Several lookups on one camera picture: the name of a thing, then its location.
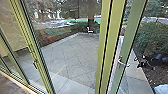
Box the outdoor green shrub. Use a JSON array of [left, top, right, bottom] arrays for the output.
[[36, 22, 101, 46], [133, 21, 168, 59]]

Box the dark tree trunk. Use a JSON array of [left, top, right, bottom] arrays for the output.
[[87, 0, 98, 29]]

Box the pale low stone structure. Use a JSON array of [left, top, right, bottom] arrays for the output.
[[41, 19, 73, 29]]

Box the metal door handle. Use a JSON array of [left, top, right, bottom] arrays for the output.
[[117, 55, 132, 68], [31, 59, 40, 70]]

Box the green framed glass wall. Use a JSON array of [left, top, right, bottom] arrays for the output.
[[0, 0, 126, 94]]

